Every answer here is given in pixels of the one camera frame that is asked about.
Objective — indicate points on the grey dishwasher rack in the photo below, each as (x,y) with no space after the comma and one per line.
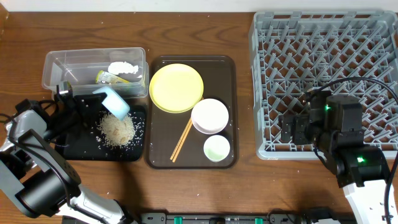
(353,52)

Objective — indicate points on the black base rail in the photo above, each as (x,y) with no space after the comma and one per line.
(275,216)

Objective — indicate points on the light blue bowl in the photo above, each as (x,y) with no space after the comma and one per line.
(113,102)

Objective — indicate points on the yellow plate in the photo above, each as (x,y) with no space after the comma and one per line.
(176,88)

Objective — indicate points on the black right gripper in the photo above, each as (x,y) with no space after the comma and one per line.
(300,122)

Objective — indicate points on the rice leftovers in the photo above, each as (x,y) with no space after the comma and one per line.
(125,135)

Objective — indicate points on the pink bowl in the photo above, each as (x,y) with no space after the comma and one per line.
(209,116)

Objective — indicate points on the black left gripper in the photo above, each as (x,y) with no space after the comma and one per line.
(86,117)

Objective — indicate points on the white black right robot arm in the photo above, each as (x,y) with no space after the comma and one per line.
(333,126)

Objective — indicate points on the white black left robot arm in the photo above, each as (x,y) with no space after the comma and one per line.
(40,181)

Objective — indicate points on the white green cup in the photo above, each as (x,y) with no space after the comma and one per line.
(216,148)

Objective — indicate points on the black waste tray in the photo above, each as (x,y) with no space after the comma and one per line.
(81,143)

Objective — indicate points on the yellow green wrapper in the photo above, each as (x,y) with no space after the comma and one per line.
(109,78)

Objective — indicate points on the white tissue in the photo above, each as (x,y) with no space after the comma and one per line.
(118,68)

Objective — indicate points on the clear plastic bin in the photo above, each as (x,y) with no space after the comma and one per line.
(80,68)

